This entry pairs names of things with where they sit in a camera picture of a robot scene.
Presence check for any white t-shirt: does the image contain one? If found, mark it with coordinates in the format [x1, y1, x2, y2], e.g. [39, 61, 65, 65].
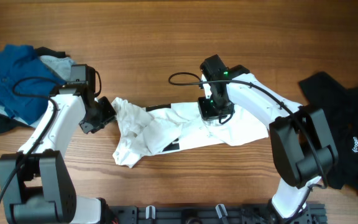
[112, 98, 269, 167]

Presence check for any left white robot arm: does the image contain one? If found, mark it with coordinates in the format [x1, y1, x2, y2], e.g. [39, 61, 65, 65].
[0, 93, 118, 223]

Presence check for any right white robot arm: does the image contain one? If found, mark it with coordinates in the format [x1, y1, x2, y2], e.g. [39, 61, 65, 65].
[199, 62, 339, 223]

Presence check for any grey folded garment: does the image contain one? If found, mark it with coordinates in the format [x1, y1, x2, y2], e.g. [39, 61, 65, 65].
[0, 55, 76, 128]

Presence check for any blue folded garment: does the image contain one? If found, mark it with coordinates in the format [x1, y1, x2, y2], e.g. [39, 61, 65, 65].
[0, 45, 65, 124]

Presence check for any black folded garment left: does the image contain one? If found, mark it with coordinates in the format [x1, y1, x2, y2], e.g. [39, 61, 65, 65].
[0, 47, 69, 134]

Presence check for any black garment with logo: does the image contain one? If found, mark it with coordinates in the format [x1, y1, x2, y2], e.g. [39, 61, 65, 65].
[299, 72, 358, 191]

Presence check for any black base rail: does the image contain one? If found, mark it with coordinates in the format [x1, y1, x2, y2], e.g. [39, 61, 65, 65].
[110, 203, 328, 224]

